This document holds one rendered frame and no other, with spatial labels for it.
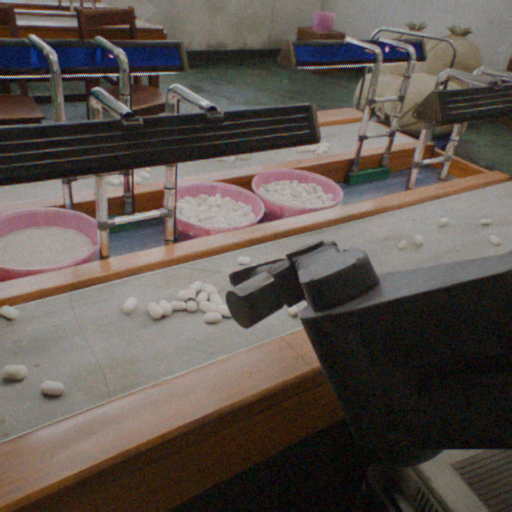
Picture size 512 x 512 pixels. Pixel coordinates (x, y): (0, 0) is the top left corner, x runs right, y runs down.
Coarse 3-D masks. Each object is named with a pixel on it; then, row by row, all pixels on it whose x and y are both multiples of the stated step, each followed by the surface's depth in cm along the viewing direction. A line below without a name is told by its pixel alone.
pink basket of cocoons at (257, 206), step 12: (180, 192) 143; (192, 192) 146; (228, 192) 148; (252, 204) 144; (192, 228) 127; (204, 228) 126; (216, 228) 126; (228, 228) 126; (240, 228) 129; (180, 240) 135
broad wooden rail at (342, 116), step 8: (320, 112) 221; (328, 112) 223; (336, 112) 224; (344, 112) 225; (352, 112) 227; (360, 112) 228; (320, 120) 212; (328, 120) 213; (336, 120) 215; (344, 120) 218; (352, 120) 220; (360, 120) 223; (368, 120) 226
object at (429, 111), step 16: (432, 96) 120; (448, 96) 122; (464, 96) 126; (480, 96) 129; (496, 96) 132; (416, 112) 125; (432, 112) 121; (448, 112) 122; (464, 112) 125; (480, 112) 129; (496, 112) 132
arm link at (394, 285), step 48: (384, 288) 26; (432, 288) 22; (480, 288) 21; (336, 336) 26; (384, 336) 24; (432, 336) 23; (480, 336) 21; (336, 384) 27; (384, 384) 25; (432, 384) 23; (480, 384) 22; (384, 432) 26; (432, 432) 24; (480, 432) 23
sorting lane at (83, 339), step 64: (256, 256) 122; (384, 256) 128; (448, 256) 132; (0, 320) 94; (64, 320) 96; (128, 320) 98; (192, 320) 100; (0, 384) 82; (64, 384) 83; (128, 384) 84
